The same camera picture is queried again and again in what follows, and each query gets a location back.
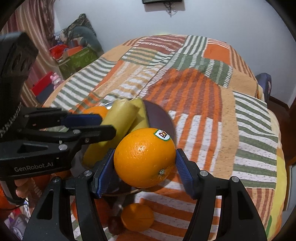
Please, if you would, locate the long yellow banana piece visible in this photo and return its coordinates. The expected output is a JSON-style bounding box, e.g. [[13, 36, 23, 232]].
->
[[82, 99, 139, 168]]

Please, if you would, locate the large red tomato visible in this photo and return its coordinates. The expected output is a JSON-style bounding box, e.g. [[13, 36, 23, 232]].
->
[[70, 198, 112, 228]]

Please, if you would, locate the large orange with sticker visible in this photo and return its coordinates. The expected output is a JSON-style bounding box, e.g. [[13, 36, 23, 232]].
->
[[114, 128, 176, 188]]

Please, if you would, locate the tangerine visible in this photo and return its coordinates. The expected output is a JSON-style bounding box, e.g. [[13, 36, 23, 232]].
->
[[120, 203, 154, 232]]

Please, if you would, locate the left hand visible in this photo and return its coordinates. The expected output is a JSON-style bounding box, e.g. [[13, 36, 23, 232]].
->
[[15, 178, 34, 198]]

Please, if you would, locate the medium orange on plate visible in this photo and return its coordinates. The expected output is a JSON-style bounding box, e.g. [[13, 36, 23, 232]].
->
[[83, 106, 108, 119]]

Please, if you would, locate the red box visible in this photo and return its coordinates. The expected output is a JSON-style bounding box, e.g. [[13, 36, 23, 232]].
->
[[31, 71, 54, 104]]

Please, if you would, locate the pink bunny toy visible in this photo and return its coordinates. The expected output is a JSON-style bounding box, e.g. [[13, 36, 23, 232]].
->
[[50, 72, 64, 90]]

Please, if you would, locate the short banana piece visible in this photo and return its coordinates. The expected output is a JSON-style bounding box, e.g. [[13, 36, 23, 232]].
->
[[128, 98, 149, 133]]

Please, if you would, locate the green storage box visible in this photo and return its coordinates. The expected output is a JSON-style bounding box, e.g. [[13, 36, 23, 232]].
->
[[58, 47, 98, 80]]

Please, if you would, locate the purple plate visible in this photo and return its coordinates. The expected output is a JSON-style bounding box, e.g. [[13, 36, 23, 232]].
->
[[104, 100, 177, 197]]

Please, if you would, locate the dark pillow pile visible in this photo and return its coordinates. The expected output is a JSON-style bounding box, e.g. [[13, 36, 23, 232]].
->
[[58, 14, 104, 56]]

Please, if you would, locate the striped curtain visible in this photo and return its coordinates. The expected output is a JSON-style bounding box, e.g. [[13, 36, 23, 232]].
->
[[1, 1, 59, 107]]

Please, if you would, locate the patchwork striped bedspread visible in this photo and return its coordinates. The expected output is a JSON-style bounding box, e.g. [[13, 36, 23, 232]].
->
[[45, 35, 287, 240]]

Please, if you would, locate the blue chair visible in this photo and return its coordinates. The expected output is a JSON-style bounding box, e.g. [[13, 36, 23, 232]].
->
[[255, 73, 272, 102]]

